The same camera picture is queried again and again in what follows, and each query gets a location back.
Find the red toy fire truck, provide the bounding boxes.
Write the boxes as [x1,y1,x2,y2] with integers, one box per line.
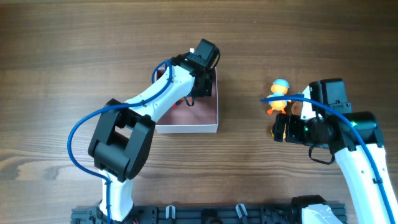
[172,98,185,108]

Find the orange duck toy blue hat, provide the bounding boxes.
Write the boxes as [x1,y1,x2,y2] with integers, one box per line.
[266,79,291,114]

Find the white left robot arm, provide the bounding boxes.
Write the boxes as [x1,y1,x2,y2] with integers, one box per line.
[88,53,217,223]

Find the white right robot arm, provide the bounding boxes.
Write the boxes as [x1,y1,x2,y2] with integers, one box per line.
[272,111,397,223]

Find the brown plush toy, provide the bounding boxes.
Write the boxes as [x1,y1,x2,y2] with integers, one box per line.
[291,101,303,116]

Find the white pink-lined open box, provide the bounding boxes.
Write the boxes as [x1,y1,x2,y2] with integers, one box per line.
[155,69,219,134]

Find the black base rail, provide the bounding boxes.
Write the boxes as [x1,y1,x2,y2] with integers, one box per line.
[70,202,348,224]

